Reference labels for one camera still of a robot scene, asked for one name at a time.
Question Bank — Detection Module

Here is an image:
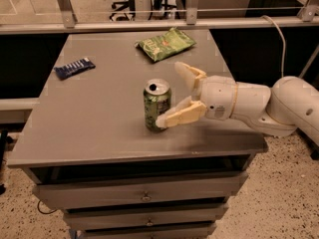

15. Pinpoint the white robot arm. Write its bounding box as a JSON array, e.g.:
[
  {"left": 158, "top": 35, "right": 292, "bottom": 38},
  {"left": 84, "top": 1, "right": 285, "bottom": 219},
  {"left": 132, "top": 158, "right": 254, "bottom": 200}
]
[{"left": 156, "top": 62, "right": 319, "bottom": 144}]

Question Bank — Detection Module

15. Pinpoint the bottom grey drawer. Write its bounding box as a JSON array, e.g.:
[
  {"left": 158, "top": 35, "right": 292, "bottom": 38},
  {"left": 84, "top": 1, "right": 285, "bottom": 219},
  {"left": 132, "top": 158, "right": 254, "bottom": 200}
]
[{"left": 83, "top": 222, "right": 216, "bottom": 239}]

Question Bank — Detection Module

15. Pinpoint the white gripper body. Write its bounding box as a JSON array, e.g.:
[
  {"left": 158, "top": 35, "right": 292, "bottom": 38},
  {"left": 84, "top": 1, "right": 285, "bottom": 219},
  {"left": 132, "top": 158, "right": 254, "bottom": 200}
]
[{"left": 200, "top": 76, "right": 237, "bottom": 120}]

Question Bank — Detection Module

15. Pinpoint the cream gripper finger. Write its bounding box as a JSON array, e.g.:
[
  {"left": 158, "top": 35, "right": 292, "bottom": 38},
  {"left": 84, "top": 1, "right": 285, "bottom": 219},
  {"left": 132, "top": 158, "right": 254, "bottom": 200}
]
[
  {"left": 156, "top": 97, "right": 207, "bottom": 128},
  {"left": 174, "top": 62, "right": 207, "bottom": 92}
]

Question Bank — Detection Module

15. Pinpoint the black office chair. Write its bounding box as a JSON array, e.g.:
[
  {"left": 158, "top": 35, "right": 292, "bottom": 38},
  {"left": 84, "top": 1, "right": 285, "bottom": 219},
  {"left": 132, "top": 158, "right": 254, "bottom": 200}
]
[{"left": 109, "top": 0, "right": 176, "bottom": 21}]

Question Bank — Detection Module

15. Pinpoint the blue snack bar wrapper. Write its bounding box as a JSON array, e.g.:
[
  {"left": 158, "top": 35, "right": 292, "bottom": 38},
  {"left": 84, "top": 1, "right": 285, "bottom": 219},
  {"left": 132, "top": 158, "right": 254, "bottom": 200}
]
[{"left": 54, "top": 58, "right": 96, "bottom": 80}]

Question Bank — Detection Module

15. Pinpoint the black floor cable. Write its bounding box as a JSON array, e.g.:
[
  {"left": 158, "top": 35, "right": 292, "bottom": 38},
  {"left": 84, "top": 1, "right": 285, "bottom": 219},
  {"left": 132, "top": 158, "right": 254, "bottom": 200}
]
[{"left": 36, "top": 200, "right": 58, "bottom": 215}]

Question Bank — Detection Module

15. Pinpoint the white cable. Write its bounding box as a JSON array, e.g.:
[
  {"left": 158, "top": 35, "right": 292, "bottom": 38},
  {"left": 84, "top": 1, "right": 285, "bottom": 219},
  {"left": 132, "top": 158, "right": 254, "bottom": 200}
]
[{"left": 260, "top": 15, "right": 287, "bottom": 79}]

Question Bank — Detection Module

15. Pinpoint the grey drawer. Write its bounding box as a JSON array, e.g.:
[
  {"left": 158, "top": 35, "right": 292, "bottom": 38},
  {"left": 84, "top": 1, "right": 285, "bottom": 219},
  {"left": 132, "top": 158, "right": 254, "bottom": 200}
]
[
  {"left": 64, "top": 202, "right": 228, "bottom": 230},
  {"left": 33, "top": 171, "right": 248, "bottom": 209},
  {"left": 83, "top": 222, "right": 216, "bottom": 239}
]

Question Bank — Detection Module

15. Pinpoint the green chip bag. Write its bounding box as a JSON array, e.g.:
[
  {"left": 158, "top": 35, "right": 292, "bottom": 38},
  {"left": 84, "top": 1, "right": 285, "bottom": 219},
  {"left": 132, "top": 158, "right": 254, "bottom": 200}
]
[{"left": 135, "top": 28, "right": 196, "bottom": 62}]

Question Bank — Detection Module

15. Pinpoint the top grey drawer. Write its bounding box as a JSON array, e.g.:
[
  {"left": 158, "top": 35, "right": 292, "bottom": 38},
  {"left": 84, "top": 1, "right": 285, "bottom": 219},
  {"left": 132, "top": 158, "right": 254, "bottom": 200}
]
[{"left": 33, "top": 171, "right": 248, "bottom": 209}]

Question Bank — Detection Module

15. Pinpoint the green soda can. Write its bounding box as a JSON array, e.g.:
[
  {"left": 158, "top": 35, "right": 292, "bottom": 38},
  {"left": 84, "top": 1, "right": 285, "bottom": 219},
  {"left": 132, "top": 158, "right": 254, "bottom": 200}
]
[{"left": 144, "top": 79, "right": 171, "bottom": 131}]

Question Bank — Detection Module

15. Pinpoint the grey metal railing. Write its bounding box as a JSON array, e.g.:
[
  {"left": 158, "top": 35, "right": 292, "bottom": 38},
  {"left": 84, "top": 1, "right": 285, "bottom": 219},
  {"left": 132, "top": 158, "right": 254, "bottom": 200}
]
[{"left": 0, "top": 0, "right": 319, "bottom": 35}]

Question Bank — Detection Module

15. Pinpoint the grey drawer cabinet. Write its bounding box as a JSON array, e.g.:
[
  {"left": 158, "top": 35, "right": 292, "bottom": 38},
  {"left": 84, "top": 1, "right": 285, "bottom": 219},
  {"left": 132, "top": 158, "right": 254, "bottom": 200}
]
[{"left": 6, "top": 29, "right": 269, "bottom": 239}]

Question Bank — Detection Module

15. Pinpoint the middle grey drawer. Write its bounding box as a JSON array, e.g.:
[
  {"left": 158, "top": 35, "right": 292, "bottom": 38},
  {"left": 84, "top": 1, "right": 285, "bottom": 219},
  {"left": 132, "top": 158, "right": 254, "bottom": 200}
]
[{"left": 64, "top": 202, "right": 228, "bottom": 230}]

